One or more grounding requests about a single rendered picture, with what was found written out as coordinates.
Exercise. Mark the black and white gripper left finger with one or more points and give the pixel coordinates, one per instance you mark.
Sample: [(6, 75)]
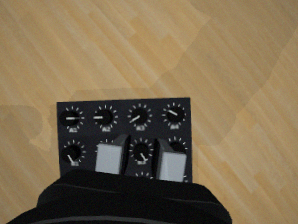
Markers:
[(110, 158)]

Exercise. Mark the black knob box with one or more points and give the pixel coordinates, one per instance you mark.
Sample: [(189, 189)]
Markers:
[(79, 133)]

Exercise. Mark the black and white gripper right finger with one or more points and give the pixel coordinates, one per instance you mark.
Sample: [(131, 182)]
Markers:
[(172, 163)]

